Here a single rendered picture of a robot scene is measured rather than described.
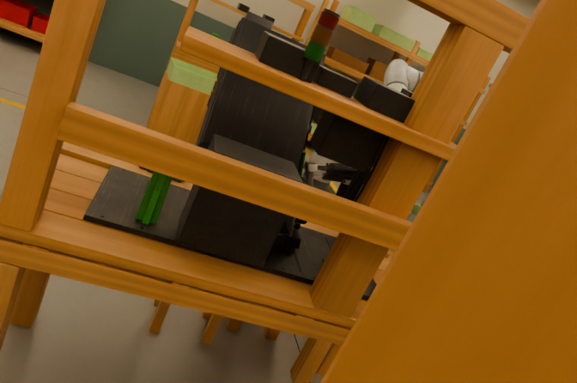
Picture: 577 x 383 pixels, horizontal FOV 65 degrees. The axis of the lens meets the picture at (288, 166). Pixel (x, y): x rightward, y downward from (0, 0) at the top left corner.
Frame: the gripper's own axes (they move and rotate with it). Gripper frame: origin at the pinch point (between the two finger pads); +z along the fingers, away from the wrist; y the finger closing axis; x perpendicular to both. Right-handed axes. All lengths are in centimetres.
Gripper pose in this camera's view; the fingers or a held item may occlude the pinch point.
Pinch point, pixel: (315, 170)
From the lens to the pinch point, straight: 168.0
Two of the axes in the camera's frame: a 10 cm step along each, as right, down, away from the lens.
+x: 0.0, 9.1, -4.2
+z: -9.8, -0.9, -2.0
